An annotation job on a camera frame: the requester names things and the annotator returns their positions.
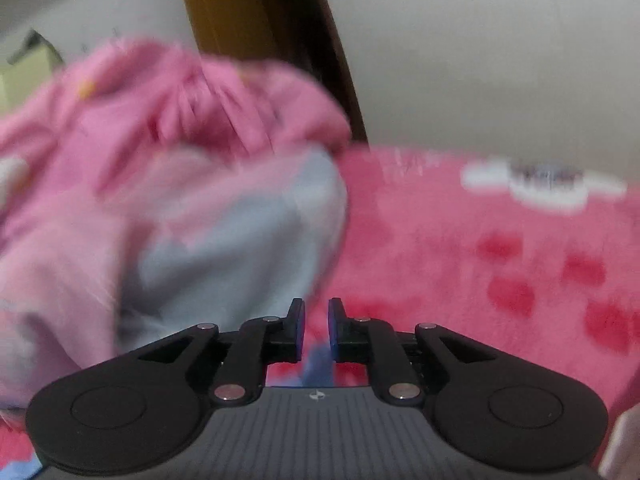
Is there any pink floral blanket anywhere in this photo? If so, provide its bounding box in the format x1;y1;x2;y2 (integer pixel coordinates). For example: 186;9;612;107
0;144;640;480

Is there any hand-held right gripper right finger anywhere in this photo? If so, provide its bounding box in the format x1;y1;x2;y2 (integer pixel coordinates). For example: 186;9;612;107
327;297;502;407

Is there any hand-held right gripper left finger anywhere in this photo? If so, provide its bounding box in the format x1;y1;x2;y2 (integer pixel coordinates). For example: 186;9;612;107
135;298;307;407

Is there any pink and grey quilt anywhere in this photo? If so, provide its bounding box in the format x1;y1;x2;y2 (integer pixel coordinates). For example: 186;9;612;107
0;144;350;407

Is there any light blue t-shirt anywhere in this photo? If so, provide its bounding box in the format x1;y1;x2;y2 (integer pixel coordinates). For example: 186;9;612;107
299;342;334;389

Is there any brown wooden door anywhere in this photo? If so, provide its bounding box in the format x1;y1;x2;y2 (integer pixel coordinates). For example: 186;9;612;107
174;0;369;144

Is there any pale yellow wardrobe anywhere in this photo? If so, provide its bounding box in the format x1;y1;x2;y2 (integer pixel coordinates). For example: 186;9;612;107
0;29;65;117

